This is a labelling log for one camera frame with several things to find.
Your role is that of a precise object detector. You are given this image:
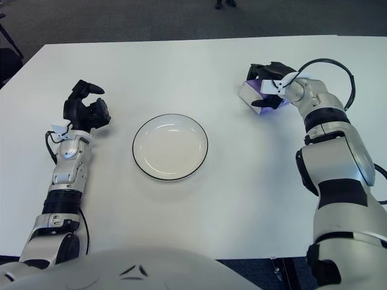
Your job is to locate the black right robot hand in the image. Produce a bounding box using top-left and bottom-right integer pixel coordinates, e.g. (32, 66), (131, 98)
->
(246, 61), (299, 110)

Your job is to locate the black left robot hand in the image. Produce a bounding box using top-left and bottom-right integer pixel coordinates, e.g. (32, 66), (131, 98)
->
(62, 79), (112, 132)

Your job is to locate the purple tissue paper pack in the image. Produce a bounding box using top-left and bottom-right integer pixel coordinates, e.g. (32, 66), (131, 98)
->
(238, 79), (290, 115)

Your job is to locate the white plate black rim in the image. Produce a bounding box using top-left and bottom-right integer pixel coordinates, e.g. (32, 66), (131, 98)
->
(132, 113), (209, 182)

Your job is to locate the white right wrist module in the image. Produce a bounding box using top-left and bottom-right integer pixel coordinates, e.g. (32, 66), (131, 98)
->
(261, 72), (311, 95)

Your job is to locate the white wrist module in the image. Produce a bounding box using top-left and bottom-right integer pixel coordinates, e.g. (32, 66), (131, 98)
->
(261, 72), (311, 95)
(50, 120), (71, 140)

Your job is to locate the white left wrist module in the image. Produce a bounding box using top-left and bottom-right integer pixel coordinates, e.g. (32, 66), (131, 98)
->
(50, 120), (71, 140)

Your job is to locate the black office chair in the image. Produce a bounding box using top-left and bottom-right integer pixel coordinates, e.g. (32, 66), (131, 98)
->
(0, 21), (24, 88)

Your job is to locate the grey robot torso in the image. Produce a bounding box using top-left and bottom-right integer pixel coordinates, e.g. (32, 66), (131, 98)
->
(0, 246), (264, 290)

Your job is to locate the black table leg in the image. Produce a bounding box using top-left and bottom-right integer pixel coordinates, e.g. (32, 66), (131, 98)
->
(270, 256), (299, 290)

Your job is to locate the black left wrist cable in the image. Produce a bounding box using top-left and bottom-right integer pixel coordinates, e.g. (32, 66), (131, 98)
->
(44, 130), (61, 164)

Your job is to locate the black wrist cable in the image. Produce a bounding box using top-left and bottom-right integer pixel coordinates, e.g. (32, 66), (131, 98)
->
(44, 130), (61, 164)
(298, 57), (355, 111)

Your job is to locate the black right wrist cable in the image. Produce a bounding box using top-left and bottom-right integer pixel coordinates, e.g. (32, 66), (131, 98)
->
(298, 57), (355, 111)

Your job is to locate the black left elbow cable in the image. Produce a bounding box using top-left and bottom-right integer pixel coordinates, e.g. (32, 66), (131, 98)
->
(79, 208), (90, 254)

